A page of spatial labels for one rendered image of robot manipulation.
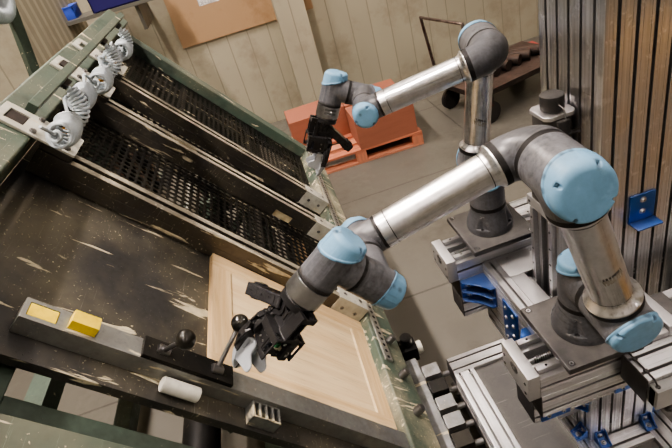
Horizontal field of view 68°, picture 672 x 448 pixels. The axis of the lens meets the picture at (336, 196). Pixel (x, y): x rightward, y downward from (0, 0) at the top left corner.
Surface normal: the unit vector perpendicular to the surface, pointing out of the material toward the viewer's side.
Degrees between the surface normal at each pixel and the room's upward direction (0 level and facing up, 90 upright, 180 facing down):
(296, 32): 90
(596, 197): 83
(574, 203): 83
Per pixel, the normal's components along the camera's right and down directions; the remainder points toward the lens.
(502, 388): -0.24, -0.82
